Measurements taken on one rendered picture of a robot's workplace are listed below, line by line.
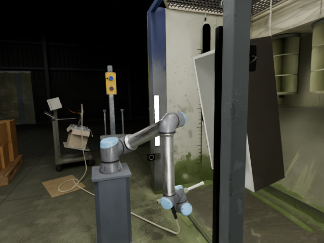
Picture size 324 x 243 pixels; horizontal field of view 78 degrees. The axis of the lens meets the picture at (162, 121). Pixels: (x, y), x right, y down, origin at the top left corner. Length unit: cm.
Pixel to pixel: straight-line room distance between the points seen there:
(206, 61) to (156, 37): 71
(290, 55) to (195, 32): 119
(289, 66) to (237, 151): 247
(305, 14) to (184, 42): 127
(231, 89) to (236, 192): 27
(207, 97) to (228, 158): 162
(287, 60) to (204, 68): 118
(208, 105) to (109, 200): 130
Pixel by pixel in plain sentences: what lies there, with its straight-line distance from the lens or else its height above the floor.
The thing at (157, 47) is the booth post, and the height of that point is 184.
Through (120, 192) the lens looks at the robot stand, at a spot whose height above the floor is 50.
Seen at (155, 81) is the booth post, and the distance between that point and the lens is 246.
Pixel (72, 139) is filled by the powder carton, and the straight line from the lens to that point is 385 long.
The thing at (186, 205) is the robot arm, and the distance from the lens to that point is 162.
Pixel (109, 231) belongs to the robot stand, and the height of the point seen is 18.
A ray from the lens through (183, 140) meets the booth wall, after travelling 264.
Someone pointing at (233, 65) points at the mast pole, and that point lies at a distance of 53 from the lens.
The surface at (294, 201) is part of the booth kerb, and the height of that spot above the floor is 13.
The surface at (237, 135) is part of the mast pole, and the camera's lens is 54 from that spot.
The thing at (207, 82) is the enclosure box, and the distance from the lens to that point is 215.
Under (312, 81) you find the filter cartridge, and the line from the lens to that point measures 265.
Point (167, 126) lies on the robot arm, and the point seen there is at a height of 106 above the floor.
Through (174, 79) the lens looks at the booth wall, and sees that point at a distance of 254.
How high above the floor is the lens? 126
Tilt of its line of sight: 7 degrees down
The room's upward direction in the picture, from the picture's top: 1 degrees counter-clockwise
